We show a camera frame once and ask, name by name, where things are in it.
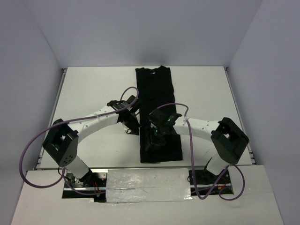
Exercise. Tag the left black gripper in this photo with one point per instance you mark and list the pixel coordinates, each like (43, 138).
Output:
(134, 130)

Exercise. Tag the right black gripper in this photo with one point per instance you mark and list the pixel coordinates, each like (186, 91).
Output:
(151, 139)

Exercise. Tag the black t-shirt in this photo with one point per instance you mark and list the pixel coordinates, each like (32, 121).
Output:
(155, 89)

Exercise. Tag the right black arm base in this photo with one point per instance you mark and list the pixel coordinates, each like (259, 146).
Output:
(204, 181)

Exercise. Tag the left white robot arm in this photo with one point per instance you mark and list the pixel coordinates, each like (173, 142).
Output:
(62, 140)

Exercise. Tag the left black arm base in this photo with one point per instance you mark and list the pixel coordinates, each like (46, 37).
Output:
(94, 188)

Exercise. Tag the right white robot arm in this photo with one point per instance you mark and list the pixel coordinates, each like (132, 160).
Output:
(229, 140)

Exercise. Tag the silver foil-covered panel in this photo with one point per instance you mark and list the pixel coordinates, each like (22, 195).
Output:
(147, 185)

